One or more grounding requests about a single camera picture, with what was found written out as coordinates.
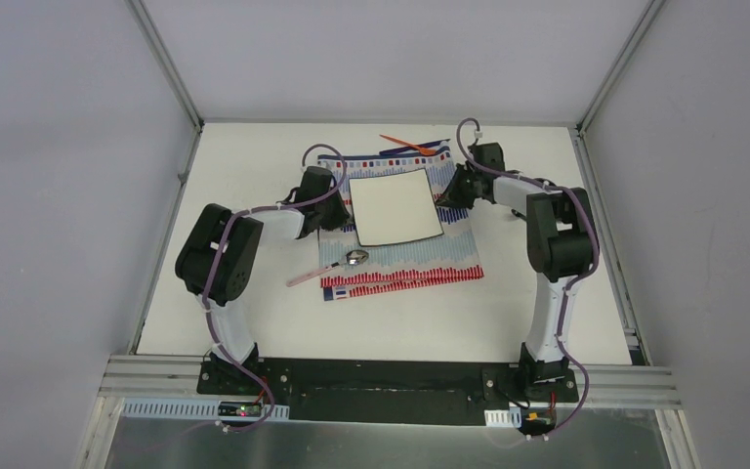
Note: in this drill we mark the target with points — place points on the right white cable duct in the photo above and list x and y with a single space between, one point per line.
503 418

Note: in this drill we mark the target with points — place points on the orange plastic fork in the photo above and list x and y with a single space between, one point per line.
418 148

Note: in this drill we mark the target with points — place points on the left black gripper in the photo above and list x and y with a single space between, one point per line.
335 211

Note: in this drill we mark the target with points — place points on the patterned cloth napkin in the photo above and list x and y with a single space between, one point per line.
450 257

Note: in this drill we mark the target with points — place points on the white square plate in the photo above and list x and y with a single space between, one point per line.
394 209

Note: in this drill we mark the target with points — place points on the dark green mug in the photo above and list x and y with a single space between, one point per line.
518 214

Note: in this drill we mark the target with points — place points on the dark blue plastic knife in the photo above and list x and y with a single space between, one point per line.
438 146

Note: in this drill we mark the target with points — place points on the white cable duct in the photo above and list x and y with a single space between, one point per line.
503 418
200 410

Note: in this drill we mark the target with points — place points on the silver spoon pink handle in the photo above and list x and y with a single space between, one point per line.
351 258

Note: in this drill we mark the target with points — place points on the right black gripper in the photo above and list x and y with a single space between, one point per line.
451 195

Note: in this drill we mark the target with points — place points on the left white cable duct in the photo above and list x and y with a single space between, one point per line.
200 410

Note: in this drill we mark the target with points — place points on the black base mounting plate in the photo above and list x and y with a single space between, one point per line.
421 393

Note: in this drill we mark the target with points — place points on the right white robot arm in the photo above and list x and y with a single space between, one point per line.
561 246

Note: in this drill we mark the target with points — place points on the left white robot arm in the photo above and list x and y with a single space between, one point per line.
216 262

